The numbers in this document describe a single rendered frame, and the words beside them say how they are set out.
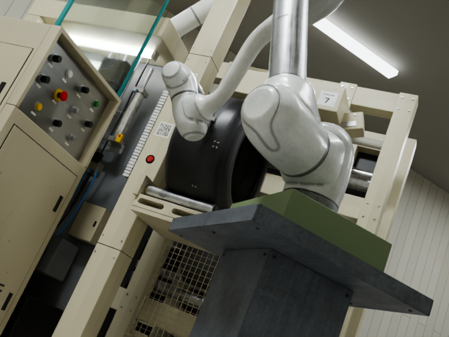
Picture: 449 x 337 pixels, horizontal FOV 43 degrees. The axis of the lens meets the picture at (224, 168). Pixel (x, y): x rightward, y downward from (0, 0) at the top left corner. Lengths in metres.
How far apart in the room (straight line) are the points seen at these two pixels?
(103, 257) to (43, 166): 0.48
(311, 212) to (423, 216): 6.80
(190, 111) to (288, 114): 0.70
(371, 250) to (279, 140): 0.35
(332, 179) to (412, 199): 6.54
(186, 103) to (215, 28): 1.03
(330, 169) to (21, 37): 1.45
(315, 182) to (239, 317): 0.39
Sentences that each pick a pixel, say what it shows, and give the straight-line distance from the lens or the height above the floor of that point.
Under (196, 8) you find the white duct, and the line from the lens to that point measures 3.48.
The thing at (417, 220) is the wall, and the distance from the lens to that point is 8.01.
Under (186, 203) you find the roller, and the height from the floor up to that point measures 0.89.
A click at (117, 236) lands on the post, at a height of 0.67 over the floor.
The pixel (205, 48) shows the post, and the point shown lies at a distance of 2.90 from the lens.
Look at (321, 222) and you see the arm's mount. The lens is 1.34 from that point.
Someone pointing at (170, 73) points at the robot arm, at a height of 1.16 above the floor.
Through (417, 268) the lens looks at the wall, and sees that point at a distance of 7.98.
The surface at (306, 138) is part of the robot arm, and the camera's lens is 1.35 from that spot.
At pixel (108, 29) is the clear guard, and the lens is 2.65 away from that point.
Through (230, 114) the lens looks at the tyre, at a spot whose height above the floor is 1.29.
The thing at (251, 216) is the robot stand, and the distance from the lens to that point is 1.15.
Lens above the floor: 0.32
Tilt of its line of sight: 18 degrees up
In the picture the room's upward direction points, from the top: 23 degrees clockwise
